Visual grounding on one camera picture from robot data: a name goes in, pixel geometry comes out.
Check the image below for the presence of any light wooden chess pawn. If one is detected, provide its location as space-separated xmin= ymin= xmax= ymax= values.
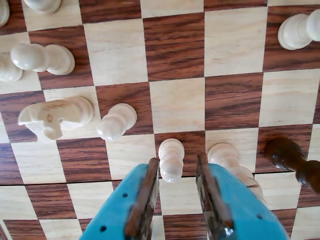
xmin=0 ymin=51 xmax=24 ymax=83
xmin=277 ymin=9 xmax=320 ymax=51
xmin=10 ymin=42 xmax=76 ymax=76
xmin=157 ymin=138 xmax=185 ymax=184
xmin=96 ymin=102 xmax=138 ymax=142

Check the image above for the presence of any dark brown chess pawn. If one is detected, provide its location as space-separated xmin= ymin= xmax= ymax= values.
xmin=264 ymin=136 xmax=320 ymax=193

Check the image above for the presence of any light wooden chess knight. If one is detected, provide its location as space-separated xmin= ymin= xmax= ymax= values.
xmin=17 ymin=96 xmax=95 ymax=143

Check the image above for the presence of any wooden chessboard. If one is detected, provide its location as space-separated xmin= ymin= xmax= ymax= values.
xmin=0 ymin=0 xmax=320 ymax=240

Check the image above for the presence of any light wooden chess rook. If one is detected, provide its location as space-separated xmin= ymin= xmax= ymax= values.
xmin=23 ymin=0 xmax=63 ymax=15

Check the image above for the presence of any light wooden chess bishop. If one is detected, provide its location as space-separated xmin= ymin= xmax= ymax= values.
xmin=207 ymin=142 xmax=267 ymax=205

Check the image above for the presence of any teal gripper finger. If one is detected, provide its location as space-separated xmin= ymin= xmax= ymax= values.
xmin=79 ymin=157 xmax=161 ymax=240
xmin=195 ymin=151 xmax=292 ymax=240

